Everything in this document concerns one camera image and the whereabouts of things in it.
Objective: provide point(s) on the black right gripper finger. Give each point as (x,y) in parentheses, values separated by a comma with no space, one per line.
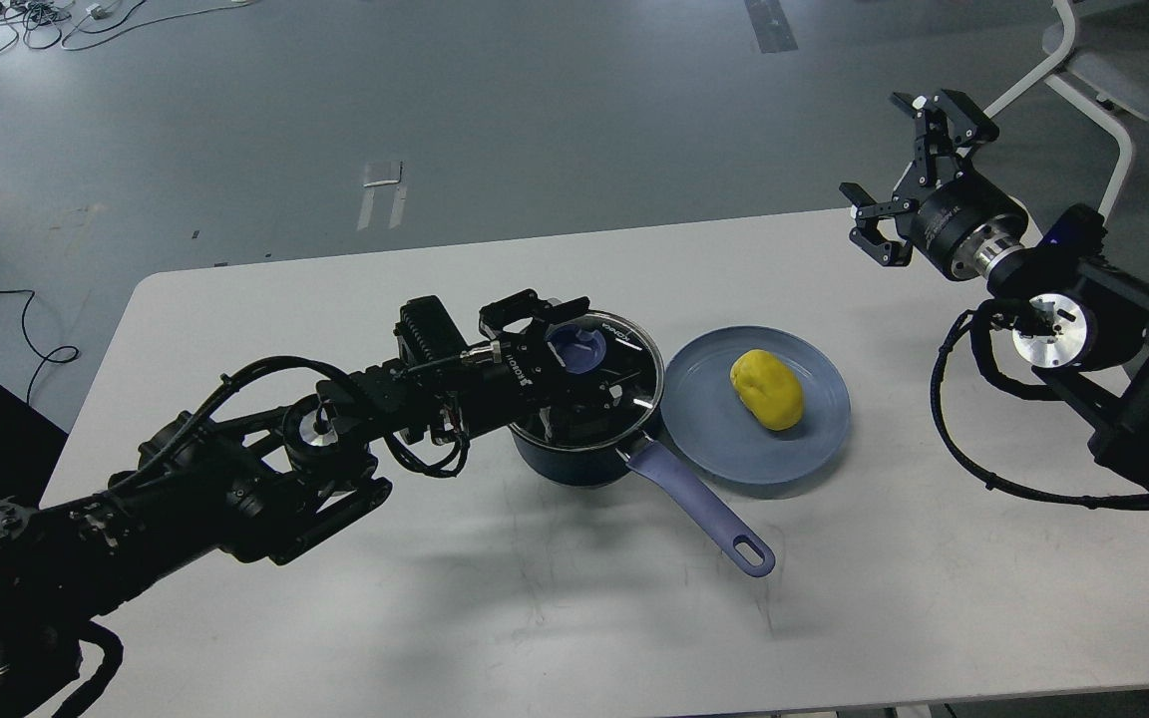
(949,127)
(867,215)

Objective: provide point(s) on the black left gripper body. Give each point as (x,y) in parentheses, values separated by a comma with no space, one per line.
(510,377)

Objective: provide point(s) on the blue round plate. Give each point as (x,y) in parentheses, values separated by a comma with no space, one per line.
(714,430)

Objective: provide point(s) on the white office chair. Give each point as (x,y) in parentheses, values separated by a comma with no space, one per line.
(1099,63)

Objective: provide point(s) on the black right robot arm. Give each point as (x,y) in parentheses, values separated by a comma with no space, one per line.
(1060,324)

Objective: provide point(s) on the dark blue saucepan purple handle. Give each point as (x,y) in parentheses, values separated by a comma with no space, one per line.
(640,452)

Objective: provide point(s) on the yellow potato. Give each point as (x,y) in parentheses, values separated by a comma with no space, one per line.
(769,389)

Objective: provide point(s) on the glass pot lid purple knob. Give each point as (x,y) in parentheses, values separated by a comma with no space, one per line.
(598,346)

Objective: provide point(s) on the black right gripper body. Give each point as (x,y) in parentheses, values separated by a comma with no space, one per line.
(948,221)

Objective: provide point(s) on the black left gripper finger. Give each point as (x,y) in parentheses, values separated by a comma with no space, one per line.
(525,313)
(606,411)

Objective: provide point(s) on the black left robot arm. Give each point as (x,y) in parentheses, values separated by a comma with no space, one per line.
(277,460)

